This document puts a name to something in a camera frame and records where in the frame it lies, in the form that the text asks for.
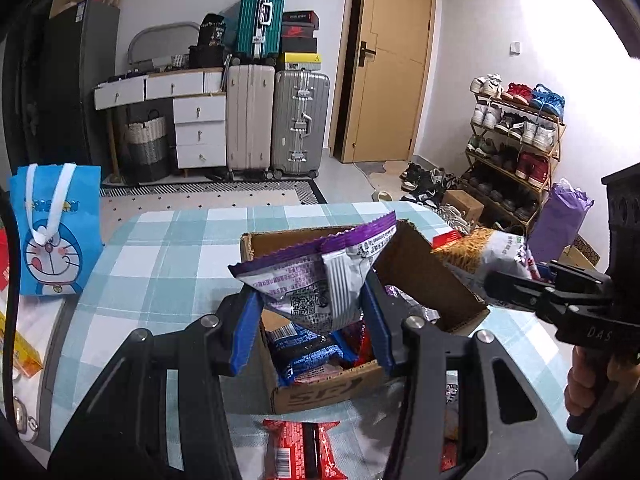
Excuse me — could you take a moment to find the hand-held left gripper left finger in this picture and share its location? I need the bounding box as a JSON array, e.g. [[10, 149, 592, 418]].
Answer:
[[47, 289, 265, 480]]

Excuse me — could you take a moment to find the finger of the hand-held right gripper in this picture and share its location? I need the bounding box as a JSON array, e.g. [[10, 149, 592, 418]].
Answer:
[[547, 260, 609, 287], [484, 269, 552, 314]]

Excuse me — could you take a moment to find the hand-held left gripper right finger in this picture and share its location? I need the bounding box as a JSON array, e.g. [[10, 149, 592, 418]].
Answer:
[[361, 276, 577, 480]]

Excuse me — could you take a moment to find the orange white snack bag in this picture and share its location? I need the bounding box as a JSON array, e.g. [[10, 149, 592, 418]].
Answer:
[[432, 227, 538, 306]]

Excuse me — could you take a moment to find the blue snack packet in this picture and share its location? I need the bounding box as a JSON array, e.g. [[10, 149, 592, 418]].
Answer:
[[265, 324, 358, 387]]

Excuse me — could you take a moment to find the purple white snack bag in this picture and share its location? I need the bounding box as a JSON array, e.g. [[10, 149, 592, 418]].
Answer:
[[228, 211, 399, 335], [385, 285, 441, 323]]

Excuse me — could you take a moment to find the person's right hand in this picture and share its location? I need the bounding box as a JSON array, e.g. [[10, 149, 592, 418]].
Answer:
[[565, 345, 624, 417]]

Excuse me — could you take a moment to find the patterned cardboard box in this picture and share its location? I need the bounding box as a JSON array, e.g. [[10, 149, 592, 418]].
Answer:
[[565, 235, 601, 269]]

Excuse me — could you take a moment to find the purple gift bag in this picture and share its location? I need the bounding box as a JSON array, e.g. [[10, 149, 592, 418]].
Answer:
[[527, 179, 596, 264]]

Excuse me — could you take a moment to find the small red snack packet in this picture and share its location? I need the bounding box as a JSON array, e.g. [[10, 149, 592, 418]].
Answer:
[[431, 230, 464, 250]]

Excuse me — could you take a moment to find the small brown cardboard box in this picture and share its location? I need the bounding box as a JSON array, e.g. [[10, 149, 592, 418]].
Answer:
[[442, 189, 485, 224]]

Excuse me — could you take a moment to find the red white stick snack packet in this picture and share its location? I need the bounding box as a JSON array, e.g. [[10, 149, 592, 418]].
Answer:
[[440, 383, 461, 472]]

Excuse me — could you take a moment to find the red packet with barcode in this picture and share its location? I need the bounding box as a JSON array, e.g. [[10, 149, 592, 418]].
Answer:
[[262, 419, 349, 480]]

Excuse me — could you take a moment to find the wooden shoe rack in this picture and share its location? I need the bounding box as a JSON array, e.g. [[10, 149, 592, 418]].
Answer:
[[462, 74, 567, 234]]

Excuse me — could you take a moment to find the pile of shoes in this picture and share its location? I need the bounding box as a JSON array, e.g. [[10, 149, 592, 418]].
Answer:
[[399, 162, 474, 211]]

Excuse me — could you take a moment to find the patterned floor rug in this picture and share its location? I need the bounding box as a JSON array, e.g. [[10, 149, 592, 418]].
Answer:
[[100, 179, 329, 233]]

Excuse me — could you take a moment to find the white drawer desk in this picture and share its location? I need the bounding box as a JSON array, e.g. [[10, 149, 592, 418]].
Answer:
[[94, 67, 229, 171]]

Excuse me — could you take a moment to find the woven laundry basket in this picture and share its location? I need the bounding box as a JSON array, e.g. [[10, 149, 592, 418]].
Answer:
[[122, 110, 171, 184]]

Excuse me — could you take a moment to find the beige suitcase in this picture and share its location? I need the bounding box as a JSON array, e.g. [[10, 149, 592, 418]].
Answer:
[[225, 62, 277, 181]]

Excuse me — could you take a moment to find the blue cartoon tote bag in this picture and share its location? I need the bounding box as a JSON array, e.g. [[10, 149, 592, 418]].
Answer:
[[10, 162, 104, 299]]

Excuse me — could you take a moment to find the silver suitcase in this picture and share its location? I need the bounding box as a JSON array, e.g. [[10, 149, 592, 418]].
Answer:
[[272, 70, 331, 179]]

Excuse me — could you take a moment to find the red carton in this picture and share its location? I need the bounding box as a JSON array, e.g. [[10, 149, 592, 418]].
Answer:
[[0, 230, 11, 291]]

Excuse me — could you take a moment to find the wooden door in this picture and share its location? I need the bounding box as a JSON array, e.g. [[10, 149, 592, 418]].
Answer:
[[340, 0, 437, 164]]

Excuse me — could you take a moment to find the yellow black shoe box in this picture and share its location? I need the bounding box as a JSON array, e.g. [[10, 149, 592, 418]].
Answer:
[[276, 52, 323, 72]]

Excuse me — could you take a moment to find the black bag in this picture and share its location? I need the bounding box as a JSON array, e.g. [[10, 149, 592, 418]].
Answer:
[[188, 12, 229, 69]]

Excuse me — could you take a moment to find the black refrigerator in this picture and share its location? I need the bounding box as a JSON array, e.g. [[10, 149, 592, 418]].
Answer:
[[42, 0, 121, 181]]

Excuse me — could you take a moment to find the teal suitcase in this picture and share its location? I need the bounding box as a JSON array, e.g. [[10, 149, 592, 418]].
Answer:
[[236, 0, 287, 61]]

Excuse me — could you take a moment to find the metal key ring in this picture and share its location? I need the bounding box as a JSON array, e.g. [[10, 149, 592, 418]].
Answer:
[[12, 395, 39, 442]]

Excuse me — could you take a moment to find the grey oval frame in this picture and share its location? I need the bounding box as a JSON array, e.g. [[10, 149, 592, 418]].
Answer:
[[127, 21, 201, 69]]

